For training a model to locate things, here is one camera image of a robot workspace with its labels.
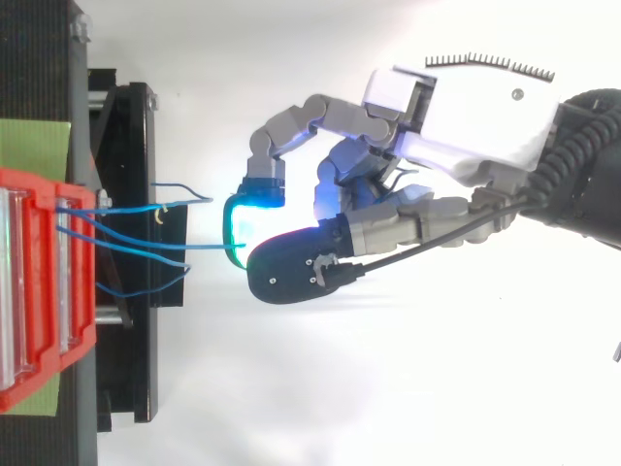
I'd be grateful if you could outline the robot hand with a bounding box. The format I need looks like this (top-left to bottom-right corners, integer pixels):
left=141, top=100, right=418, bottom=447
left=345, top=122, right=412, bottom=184
left=221, top=50, right=564, bottom=306

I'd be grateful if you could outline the black stand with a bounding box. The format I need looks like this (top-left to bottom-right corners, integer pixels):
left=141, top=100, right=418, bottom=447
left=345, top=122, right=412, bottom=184
left=0, top=0, right=188, bottom=466

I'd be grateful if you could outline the red bin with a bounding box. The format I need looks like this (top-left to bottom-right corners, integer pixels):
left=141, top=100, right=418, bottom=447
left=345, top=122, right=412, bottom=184
left=0, top=166, right=98, bottom=414

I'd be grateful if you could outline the black coiled cable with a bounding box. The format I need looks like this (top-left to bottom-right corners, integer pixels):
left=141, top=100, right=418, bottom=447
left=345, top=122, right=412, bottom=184
left=528, top=89, right=621, bottom=208

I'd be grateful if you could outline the thin black cable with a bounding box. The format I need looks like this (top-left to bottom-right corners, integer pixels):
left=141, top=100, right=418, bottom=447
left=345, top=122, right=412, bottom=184
left=334, top=201, right=552, bottom=281

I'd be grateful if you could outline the blue cable bundle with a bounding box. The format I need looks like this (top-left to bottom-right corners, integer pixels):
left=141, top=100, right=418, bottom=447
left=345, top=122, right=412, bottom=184
left=55, top=182, right=215, bottom=298

